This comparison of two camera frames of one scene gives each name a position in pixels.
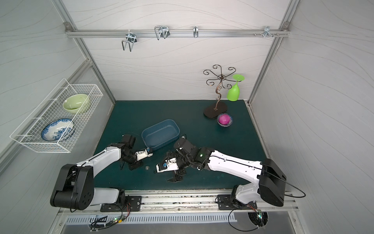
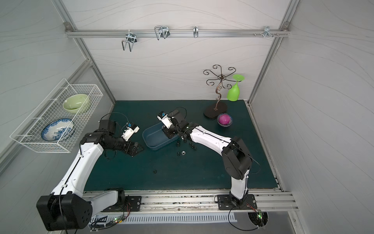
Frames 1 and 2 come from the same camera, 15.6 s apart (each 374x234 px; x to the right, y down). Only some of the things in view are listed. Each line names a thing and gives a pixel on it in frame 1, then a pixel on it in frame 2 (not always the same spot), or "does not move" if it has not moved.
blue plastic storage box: x=161 y=134 does not move
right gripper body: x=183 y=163 → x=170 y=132
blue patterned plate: x=58 y=129 does not move
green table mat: x=238 y=140 does not move
